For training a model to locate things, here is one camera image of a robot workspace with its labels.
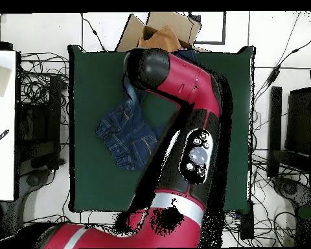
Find dark green table cloth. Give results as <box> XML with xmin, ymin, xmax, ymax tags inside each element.
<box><xmin>67</xmin><ymin>43</ymin><xmax>256</xmax><ymax>213</ymax></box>

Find blue denim jeans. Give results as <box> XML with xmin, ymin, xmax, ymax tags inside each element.
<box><xmin>95</xmin><ymin>49</ymin><xmax>199</xmax><ymax>172</ymax></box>

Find black power strip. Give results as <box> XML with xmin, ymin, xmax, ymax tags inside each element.
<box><xmin>239</xmin><ymin>200</ymin><xmax>255</xmax><ymax>240</ymax></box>

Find black rectangular frame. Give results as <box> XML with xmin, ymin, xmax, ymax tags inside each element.
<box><xmin>188</xmin><ymin>11</ymin><xmax>227</xmax><ymax>45</ymax></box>

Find white table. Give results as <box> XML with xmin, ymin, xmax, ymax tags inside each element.
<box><xmin>0</xmin><ymin>49</ymin><xmax>17</xmax><ymax>202</ymax></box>

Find brown cardboard box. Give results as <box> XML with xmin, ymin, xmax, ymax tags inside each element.
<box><xmin>115</xmin><ymin>11</ymin><xmax>211</xmax><ymax>53</ymax></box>

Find black threaded rod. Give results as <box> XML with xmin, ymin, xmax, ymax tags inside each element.
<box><xmin>0</xmin><ymin>128</ymin><xmax>10</xmax><ymax>150</ymax></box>

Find black cable with adapter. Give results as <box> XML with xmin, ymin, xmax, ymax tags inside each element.
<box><xmin>253</xmin><ymin>30</ymin><xmax>311</xmax><ymax>104</ymax></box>

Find thin black cable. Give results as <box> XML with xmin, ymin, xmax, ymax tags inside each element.
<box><xmin>80</xmin><ymin>12</ymin><xmax>107</xmax><ymax>52</ymax></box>

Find tangled black cables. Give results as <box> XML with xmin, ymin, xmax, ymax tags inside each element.
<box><xmin>19</xmin><ymin>51</ymin><xmax>71</xmax><ymax>125</ymax></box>
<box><xmin>248</xmin><ymin>150</ymin><xmax>299</xmax><ymax>247</ymax></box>
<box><xmin>23</xmin><ymin>211</ymin><xmax>120</xmax><ymax>226</ymax></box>

